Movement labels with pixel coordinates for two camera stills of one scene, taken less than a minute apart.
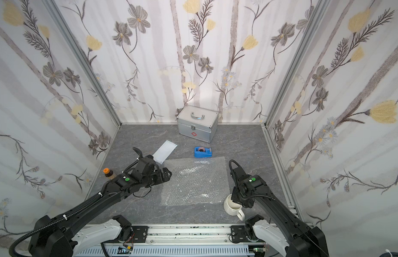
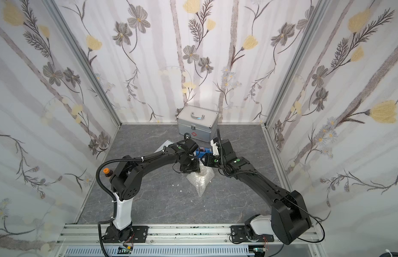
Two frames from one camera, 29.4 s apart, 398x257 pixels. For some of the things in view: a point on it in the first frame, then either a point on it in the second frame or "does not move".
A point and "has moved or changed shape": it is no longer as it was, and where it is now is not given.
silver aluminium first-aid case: [198, 123] does not move
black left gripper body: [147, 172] → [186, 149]
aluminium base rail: [183, 235] does not move
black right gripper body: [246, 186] → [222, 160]
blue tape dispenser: [203, 152] does not move
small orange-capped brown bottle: [108, 173] does not move
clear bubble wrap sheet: [196, 181] has moved or changed shape
